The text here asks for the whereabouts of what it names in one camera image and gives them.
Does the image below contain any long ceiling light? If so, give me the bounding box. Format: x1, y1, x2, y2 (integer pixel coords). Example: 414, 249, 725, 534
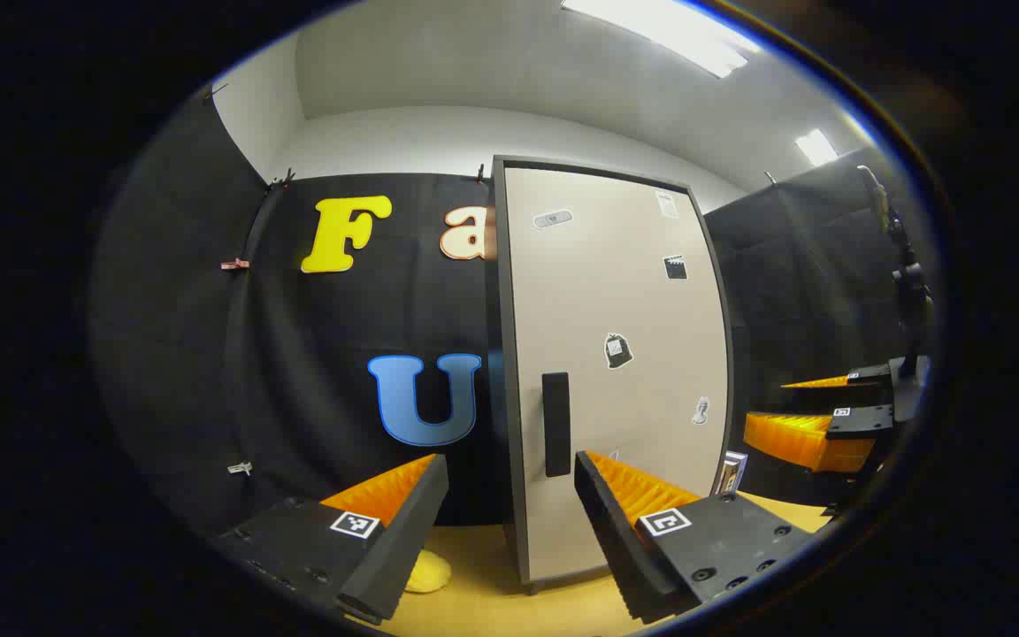
561, 0, 762, 81

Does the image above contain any small ceiling light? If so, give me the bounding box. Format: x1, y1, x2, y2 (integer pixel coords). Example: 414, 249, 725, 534
794, 128, 839, 167

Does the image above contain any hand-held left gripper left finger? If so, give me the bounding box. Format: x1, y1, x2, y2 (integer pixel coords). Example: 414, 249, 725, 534
209, 454, 450, 627

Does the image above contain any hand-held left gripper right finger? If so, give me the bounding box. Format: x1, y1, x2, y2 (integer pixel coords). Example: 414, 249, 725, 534
573, 449, 816, 625

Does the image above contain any black door handle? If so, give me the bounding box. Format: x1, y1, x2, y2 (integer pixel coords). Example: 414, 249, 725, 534
541, 372, 571, 479

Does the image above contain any black backdrop cloth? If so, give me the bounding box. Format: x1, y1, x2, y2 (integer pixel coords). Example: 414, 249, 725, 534
89, 84, 926, 536

